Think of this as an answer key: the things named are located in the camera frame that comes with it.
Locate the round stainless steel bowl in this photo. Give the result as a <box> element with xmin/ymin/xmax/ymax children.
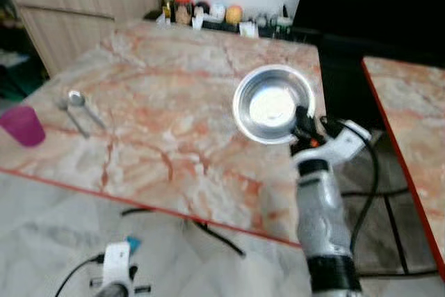
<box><xmin>232</xmin><ymin>65</ymin><xmax>317</xmax><ymax>145</ymax></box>

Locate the small blue object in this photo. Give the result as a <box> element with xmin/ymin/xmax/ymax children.
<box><xmin>125</xmin><ymin>236</ymin><xmax>142</xmax><ymax>255</ymax></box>

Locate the white label card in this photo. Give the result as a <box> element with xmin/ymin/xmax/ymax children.
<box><xmin>238</xmin><ymin>22</ymin><xmax>258</xmax><ymax>38</ymax></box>

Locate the round orange jar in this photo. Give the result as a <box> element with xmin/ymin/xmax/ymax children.
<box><xmin>225</xmin><ymin>3</ymin><xmax>244</xmax><ymax>25</ymax></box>

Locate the black television screen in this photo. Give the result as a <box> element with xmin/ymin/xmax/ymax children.
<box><xmin>292</xmin><ymin>0</ymin><xmax>445</xmax><ymax>68</ymax></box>

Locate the large marble table red edge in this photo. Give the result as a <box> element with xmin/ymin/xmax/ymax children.
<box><xmin>0</xmin><ymin>19</ymin><xmax>327</xmax><ymax>248</ymax></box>

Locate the red lid jar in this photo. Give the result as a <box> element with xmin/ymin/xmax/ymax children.
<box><xmin>174</xmin><ymin>0</ymin><xmax>193</xmax><ymax>25</ymax></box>

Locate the purple plastic cup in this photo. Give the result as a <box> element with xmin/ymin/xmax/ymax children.
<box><xmin>0</xmin><ymin>105</ymin><xmax>47</xmax><ymax>147</ymax></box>

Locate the metal spoon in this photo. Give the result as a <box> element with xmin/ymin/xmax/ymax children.
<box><xmin>67</xmin><ymin>90</ymin><xmax>107</xmax><ymax>131</ymax></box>

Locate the light wooden cabinet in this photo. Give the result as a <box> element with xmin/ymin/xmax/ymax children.
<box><xmin>0</xmin><ymin>0</ymin><xmax>161</xmax><ymax>77</ymax></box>

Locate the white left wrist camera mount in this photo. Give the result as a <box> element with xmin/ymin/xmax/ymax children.
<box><xmin>103</xmin><ymin>241</ymin><xmax>133</xmax><ymax>287</ymax></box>

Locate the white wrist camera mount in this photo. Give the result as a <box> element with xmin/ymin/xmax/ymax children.
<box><xmin>103</xmin><ymin>241</ymin><xmax>133</xmax><ymax>287</ymax></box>
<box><xmin>291</xmin><ymin>120</ymin><xmax>373</xmax><ymax>167</ymax></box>

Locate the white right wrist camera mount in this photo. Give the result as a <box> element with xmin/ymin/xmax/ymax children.
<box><xmin>291</xmin><ymin>120</ymin><xmax>373</xmax><ymax>167</ymax></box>

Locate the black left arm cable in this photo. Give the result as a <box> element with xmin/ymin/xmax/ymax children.
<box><xmin>54</xmin><ymin>255</ymin><xmax>105</xmax><ymax>297</ymax></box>

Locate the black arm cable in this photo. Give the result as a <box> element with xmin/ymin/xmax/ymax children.
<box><xmin>321</xmin><ymin>118</ymin><xmax>380</xmax><ymax>256</ymax></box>
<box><xmin>54</xmin><ymin>255</ymin><xmax>105</xmax><ymax>297</ymax></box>

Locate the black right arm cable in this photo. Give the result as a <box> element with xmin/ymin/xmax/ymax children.
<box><xmin>321</xmin><ymin>118</ymin><xmax>380</xmax><ymax>256</ymax></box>

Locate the marble side table black frame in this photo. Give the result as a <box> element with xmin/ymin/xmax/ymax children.
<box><xmin>341</xmin><ymin>56</ymin><xmax>445</xmax><ymax>280</ymax></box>

